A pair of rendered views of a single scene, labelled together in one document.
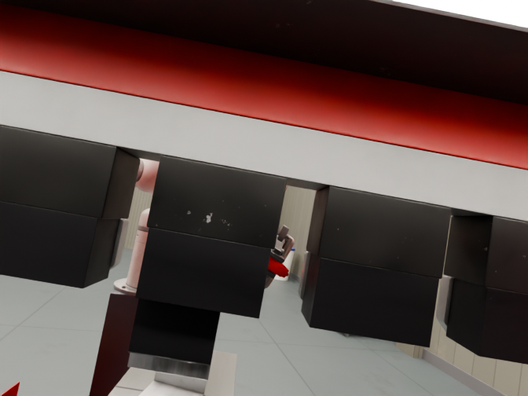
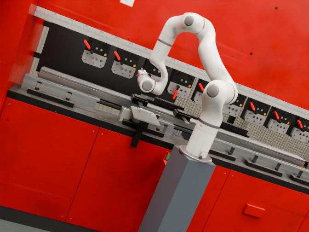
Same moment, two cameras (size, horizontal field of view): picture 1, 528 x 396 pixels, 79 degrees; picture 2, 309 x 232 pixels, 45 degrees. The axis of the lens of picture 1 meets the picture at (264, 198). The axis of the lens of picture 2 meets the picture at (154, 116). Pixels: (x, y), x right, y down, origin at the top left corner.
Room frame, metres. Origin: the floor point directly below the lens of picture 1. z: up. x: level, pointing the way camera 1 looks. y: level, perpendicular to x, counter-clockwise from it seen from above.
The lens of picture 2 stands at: (2.87, -0.34, 1.54)
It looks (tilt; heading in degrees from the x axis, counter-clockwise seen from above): 12 degrees down; 168
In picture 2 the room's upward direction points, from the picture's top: 22 degrees clockwise
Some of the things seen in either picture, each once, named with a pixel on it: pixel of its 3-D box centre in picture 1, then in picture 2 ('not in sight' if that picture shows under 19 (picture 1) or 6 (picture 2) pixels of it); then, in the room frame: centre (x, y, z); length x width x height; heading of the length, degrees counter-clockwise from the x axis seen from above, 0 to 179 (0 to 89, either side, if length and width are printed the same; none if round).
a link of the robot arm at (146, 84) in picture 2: not in sight; (146, 83); (0.74, -0.01, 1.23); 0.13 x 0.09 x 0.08; 2
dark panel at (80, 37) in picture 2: not in sight; (114, 69); (-0.10, -0.17, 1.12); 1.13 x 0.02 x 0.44; 92
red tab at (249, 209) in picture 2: not in sight; (254, 211); (0.54, 1.11, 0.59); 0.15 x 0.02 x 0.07; 92
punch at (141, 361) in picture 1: (175, 334); (149, 92); (0.41, 0.08, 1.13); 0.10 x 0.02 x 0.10; 92
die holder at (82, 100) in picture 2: not in sight; (61, 93); (0.42, -0.47, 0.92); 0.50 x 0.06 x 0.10; 92
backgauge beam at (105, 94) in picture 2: not in sight; (182, 123); (0.09, 0.47, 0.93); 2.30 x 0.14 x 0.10; 92
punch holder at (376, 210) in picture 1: (367, 261); (125, 63); (0.42, -0.15, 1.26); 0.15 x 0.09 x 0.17; 92
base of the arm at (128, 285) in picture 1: (151, 259); (201, 139); (1.05, 0.33, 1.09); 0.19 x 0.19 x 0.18
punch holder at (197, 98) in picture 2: not in sight; (205, 93); (0.40, 0.45, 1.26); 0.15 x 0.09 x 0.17; 92
